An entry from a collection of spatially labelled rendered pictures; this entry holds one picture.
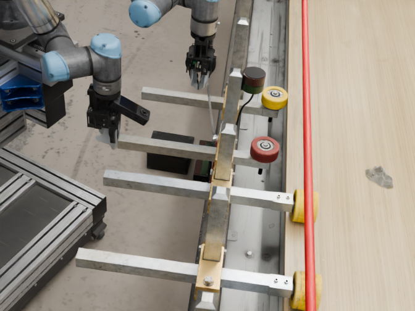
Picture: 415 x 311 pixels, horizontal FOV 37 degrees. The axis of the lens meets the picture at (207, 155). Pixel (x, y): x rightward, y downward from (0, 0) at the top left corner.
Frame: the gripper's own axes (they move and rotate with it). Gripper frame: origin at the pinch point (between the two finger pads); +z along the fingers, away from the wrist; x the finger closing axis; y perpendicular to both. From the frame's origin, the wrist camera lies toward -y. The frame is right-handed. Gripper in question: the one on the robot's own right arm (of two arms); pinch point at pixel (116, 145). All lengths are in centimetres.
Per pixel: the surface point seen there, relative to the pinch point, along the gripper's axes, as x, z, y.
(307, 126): 83, -82, -38
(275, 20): -122, 21, -47
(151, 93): -23.5, -2.7, -6.1
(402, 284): 41, -7, -75
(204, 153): 1.5, -3.1, -25.5
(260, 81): -1.5, -27.7, -37.8
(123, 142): 1.5, -2.8, -2.4
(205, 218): 11.6, 12.6, -28.3
